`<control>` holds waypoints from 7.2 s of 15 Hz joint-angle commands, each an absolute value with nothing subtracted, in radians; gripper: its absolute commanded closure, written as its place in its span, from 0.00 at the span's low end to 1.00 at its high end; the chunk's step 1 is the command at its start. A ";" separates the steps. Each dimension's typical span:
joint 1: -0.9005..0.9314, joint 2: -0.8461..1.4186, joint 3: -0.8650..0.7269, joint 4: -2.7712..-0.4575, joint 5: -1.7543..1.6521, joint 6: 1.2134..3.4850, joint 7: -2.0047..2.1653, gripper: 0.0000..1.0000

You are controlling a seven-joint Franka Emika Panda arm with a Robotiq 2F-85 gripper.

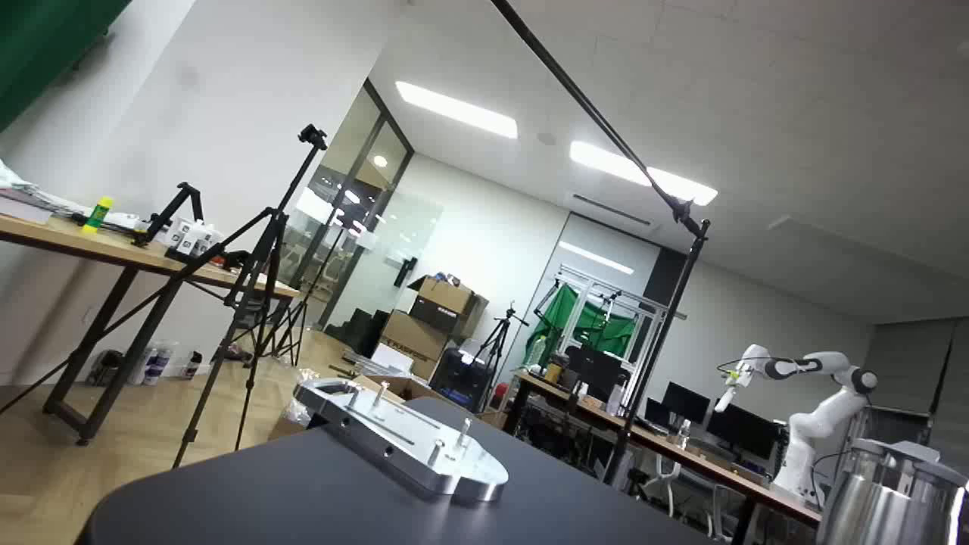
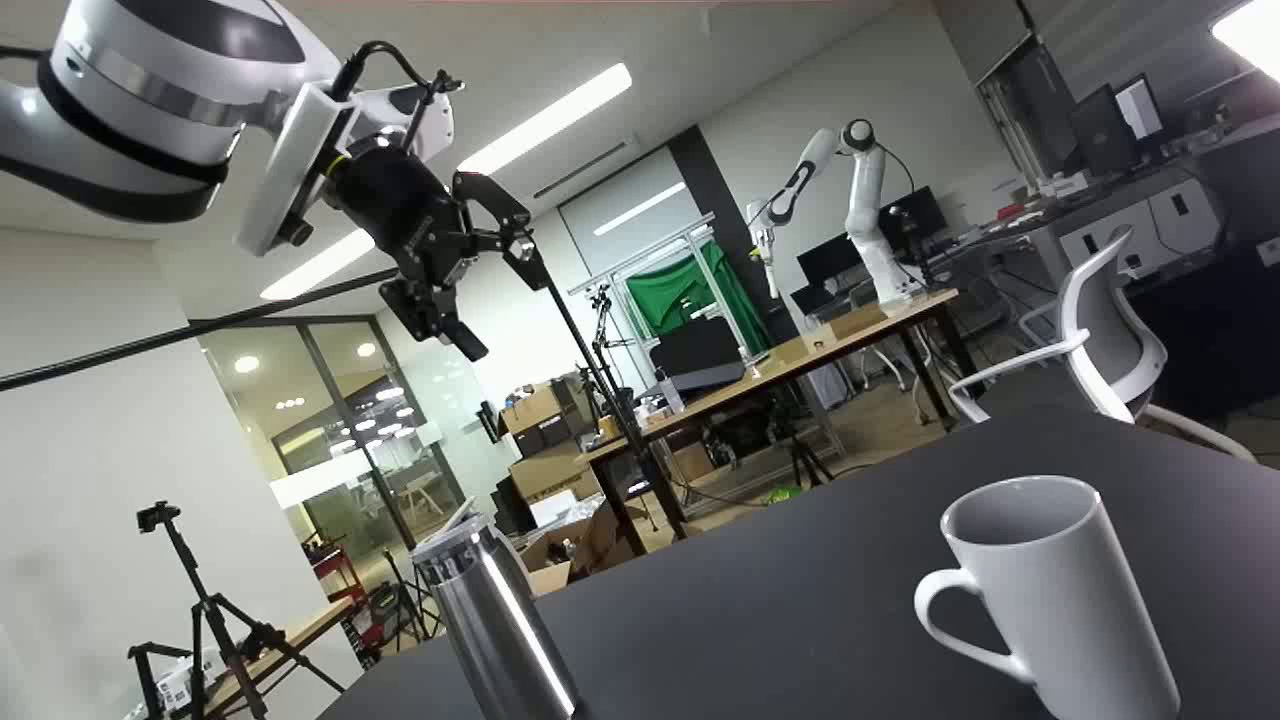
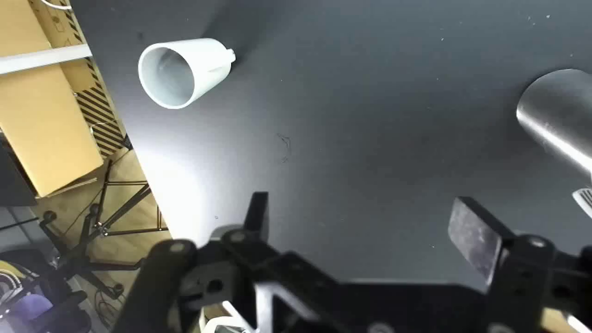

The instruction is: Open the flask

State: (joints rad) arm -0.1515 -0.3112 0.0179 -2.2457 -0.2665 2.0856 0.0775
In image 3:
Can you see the white shelf bar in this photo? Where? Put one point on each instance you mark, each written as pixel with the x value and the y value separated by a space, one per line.
pixel 44 57

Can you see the stainless steel flask body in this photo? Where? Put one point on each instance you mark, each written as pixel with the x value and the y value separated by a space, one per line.
pixel 558 113

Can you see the slotted wooden panel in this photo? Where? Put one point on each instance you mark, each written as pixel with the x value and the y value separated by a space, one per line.
pixel 94 92

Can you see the brown cardboard box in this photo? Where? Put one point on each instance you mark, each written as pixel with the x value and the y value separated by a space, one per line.
pixel 38 116

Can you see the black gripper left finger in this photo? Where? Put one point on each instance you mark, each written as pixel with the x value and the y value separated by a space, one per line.
pixel 168 270

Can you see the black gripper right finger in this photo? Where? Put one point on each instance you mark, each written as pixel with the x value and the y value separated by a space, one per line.
pixel 479 237

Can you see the white plastic cup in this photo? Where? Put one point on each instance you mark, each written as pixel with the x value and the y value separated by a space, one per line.
pixel 181 70

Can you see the black tripod stand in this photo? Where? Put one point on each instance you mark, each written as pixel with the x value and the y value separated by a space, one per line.
pixel 99 224

